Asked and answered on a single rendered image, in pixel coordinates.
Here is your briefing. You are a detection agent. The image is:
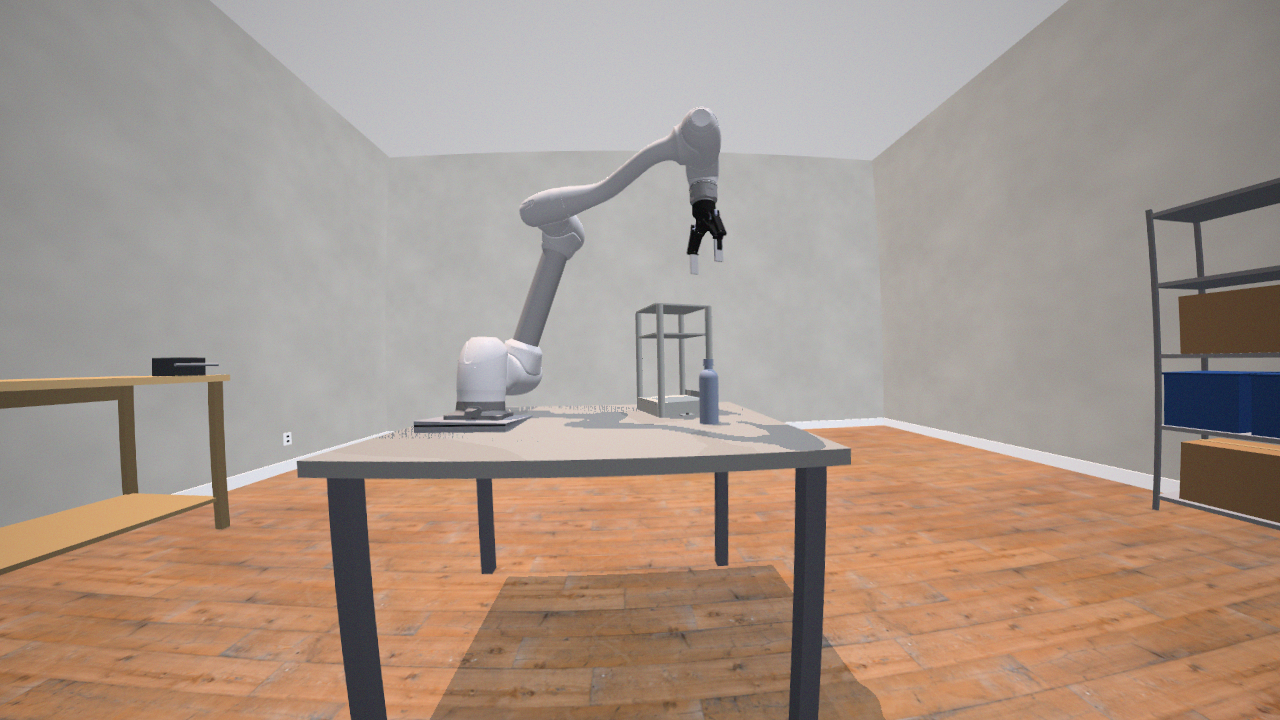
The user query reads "blue-grey bottle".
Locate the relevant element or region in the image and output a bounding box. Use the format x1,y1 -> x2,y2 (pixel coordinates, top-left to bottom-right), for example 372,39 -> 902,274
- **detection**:
699,359 -> 719,425

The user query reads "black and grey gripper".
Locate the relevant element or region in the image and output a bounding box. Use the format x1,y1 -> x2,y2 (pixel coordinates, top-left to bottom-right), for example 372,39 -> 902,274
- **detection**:
687,199 -> 727,274

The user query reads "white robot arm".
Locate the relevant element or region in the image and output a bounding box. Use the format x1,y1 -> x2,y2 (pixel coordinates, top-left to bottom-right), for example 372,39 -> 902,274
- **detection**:
443,108 -> 721,420

